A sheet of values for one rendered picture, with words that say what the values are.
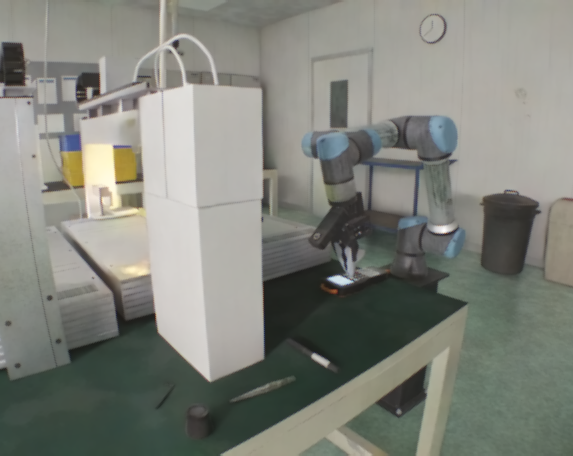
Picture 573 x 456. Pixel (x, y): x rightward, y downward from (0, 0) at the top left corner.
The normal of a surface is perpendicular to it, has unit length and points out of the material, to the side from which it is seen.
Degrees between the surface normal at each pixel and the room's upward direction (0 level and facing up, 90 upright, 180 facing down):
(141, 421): 0
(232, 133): 90
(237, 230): 90
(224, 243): 90
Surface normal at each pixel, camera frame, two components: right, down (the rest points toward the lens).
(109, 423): 0.00, -0.97
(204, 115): 0.65, 0.18
